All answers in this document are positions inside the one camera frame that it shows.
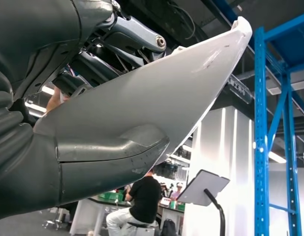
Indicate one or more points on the black backpack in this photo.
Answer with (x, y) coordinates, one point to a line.
(168, 228)

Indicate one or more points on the white lit pillar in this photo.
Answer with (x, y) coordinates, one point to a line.
(216, 156)

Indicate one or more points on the grey tablet on black stand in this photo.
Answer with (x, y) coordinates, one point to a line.
(203, 189)

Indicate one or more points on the ceiling strip light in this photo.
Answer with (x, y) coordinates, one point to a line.
(277, 157)
(35, 107)

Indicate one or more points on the white table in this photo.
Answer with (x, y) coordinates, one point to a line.
(85, 211)

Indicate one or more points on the person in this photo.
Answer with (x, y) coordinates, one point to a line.
(144, 198)
(177, 194)

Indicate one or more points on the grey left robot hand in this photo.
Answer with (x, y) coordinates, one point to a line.
(43, 32)

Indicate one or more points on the blue metal shelf rack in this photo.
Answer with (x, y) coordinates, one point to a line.
(260, 130)

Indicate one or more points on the black round stool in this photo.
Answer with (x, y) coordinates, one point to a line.
(142, 225)

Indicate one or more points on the green plastic crate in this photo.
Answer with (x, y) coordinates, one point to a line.
(109, 196)

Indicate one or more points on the black hanging sign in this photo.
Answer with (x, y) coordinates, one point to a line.
(240, 89)

